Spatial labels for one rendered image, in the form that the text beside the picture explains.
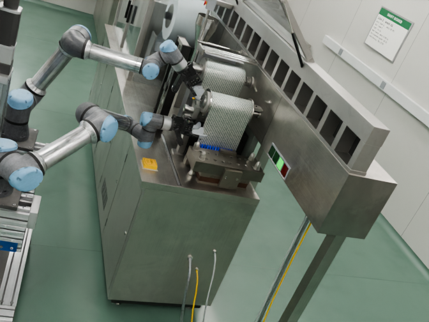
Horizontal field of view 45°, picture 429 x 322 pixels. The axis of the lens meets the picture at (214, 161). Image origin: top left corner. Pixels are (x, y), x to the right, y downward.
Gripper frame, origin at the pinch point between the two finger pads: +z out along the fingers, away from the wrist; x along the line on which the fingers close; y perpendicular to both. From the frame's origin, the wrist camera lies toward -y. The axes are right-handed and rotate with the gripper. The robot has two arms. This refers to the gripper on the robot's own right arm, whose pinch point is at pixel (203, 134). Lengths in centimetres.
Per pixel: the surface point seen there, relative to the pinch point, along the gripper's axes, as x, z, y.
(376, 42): 255, 261, 33
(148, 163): -11.8, -27.9, -16.5
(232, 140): -0.2, 17.3, -0.1
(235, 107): 0.6, 11.8, 19.3
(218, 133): -0.3, 7.7, 2.7
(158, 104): 47, -15, -8
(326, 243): -74, 45, -7
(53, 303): -22, -57, -109
